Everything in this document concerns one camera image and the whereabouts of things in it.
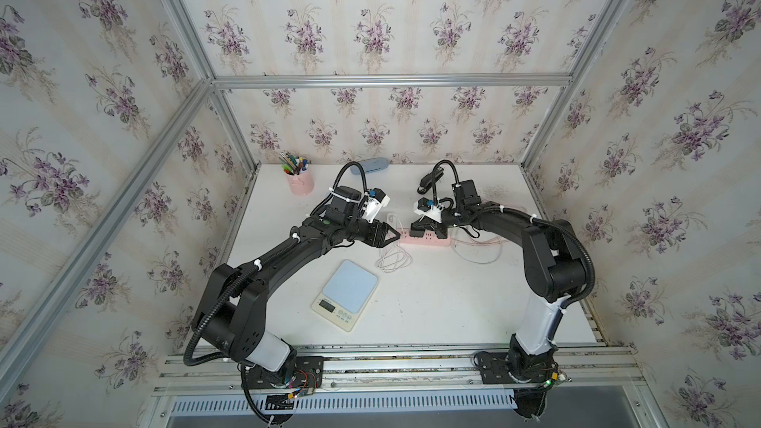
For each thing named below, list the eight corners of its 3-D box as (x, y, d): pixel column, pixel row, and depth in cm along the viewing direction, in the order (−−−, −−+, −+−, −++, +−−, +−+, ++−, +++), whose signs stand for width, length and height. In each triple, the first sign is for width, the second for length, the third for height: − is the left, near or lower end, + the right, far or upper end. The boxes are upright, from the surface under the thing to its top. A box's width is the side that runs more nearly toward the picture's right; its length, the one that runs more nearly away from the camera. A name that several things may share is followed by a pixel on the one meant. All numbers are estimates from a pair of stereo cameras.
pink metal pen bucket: (290, 196, 111) (284, 180, 104) (293, 184, 115) (287, 167, 108) (311, 196, 111) (307, 180, 104) (314, 184, 115) (309, 167, 108)
